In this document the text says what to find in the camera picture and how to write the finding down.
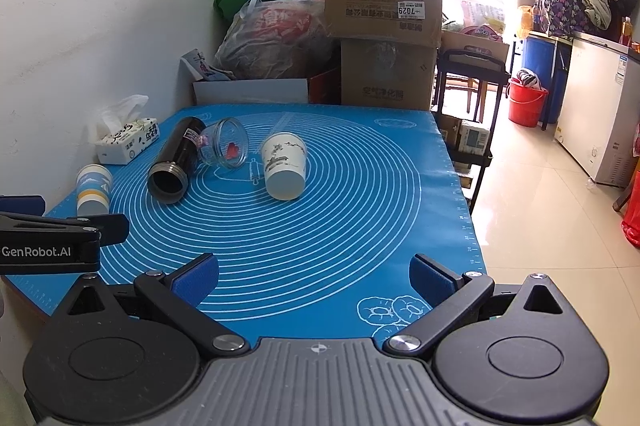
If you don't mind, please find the white floral paper cup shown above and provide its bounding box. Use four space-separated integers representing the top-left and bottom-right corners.
260 131 307 201

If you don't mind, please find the blue yellow striped paper cup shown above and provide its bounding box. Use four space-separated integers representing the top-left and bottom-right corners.
76 164 113 217

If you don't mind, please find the black thermos flask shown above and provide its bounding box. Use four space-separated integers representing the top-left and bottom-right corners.
146 116 205 204

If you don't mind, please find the white tissue box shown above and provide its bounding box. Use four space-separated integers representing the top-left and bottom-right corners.
94 95 160 165

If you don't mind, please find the blue silicone baking mat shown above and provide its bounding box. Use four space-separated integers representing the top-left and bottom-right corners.
8 102 490 348

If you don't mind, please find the white open box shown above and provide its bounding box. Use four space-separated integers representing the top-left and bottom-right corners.
181 49 309 106

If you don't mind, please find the red shopping bag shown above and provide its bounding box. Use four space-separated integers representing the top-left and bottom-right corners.
620 172 640 249

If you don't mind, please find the red plastic bucket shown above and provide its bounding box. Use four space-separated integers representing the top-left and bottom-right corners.
509 78 548 127

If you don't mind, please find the black utility cart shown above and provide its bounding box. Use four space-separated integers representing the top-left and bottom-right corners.
435 49 510 213

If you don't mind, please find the white chest freezer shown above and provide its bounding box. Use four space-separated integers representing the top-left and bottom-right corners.
554 33 639 188

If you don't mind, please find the lower cardboard box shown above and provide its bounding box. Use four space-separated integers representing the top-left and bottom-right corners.
341 38 437 111

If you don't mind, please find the blue plastic barrel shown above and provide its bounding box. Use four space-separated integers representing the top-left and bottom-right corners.
522 34 572 124

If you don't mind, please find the clear bag with red contents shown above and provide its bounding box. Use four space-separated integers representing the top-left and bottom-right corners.
213 0 336 80

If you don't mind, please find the purple floral bag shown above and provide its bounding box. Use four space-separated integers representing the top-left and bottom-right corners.
535 0 594 38

